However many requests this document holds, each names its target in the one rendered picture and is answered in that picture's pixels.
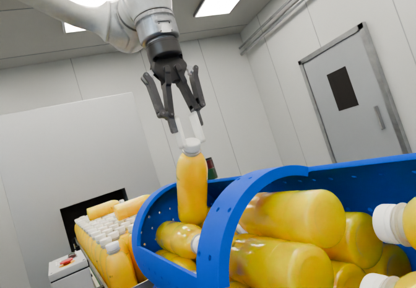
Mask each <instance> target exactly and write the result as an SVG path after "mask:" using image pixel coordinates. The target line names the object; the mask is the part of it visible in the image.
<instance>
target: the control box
mask: <svg viewBox="0 0 416 288"><path fill-rule="evenodd" d="M75 254H76V257H74V258H73V260H71V262H70V263H69V264H67V265H63V264H59V263H60V262H62V261H63V260H65V259H68V258H69V257H68V255H66V256H63V257H62V258H59V259H56V260H54V261H51V262H49V271H48V277H49V280H50V283H51V288H95V287H94V284H93V280H92V276H91V273H90V269H89V267H88V262H87V259H86V258H85V256H84V254H83V253H82V251H81V250H78V251H76V252H75ZM57 264H58V265H57Z"/></svg>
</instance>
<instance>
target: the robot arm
mask: <svg viewBox="0 0 416 288"><path fill-rule="evenodd" d="M18 1H20V2H22V3H24V4H26V5H28V6H30V7H32V8H34V9H36V10H38V11H40V12H42V13H45V14H47V15H49V16H51V17H53V18H55V19H58V20H60V21H61V22H64V23H66V24H69V25H71V26H74V27H77V28H81V29H84V30H88V31H90V32H93V33H96V34H97V35H99V36H100V37H101V38H102V39H103V41H104V42H107V43H109V44H111V45H113V46H114V47H115V48H116V49H117V50H119V51H121V52H123V53H135V52H137V51H139V50H141V49H142V48H145V50H146V53H147V56H148V59H149V63H150V71H148V72H145V73H143V75H142V76H141V81H142V82H143V83H144V84H145V86H146V87H147V90H148V93H149V95H150V99H151V101H152V104H153V106H154V110H155V112H156V115H157V118H164V119H165V120H166V121H168V125H169V128H170V132H171V133H172V134H174V133H175V136H176V140H177V143H178V147H179V149H184V148H185V147H187V143H186V140H185V137H184V133H183V129H182V126H181V122H180V119H179V116H178V115H176V116H175V112H174V107H173V97H172V92H171V84H176V86H177V88H179V90H180V92H181V94H182V96H183V98H184V100H185V102H186V104H187V106H188V108H189V110H190V112H191V113H190V114H189V115H188V116H189V119H190V122H191V125H192V127H193V131H194V135H195V137H196V138H197V139H199V140H200V142H201V143H203V142H206V139H205V137H204V133H203V130H202V127H201V126H203V120H202V117H201V114H200V110H201V109H202V108H204V107H205V105H206V103H205V100H204V95H203V93H202V88H201V83H200V80H199V76H198V71H199V67H198V66H197V65H194V66H190V65H187V63H186V61H185V60H184V59H183V54H182V51H181V47H180V44H179V41H178V39H179V37H180V33H179V31H178V27H177V24H176V21H175V16H174V14H173V10H172V0H112V1H106V2H104V3H103V4H102V5H100V6H85V5H81V4H78V3H76V2H73V1H71V0H18ZM186 71H187V73H188V76H189V81H190V84H191V88H192V91H193V92H191V89H190V88H189V85H188V83H187V79H186V77H185V75H184V74H185V72H186ZM154 76H155V77H156V78H157V79H158V80H159V81H160V84H161V89H162V93H163V102H164V106H163V103H162V100H161V98H160V95H159V92H158V90H157V86H156V84H155V82H154Z"/></svg>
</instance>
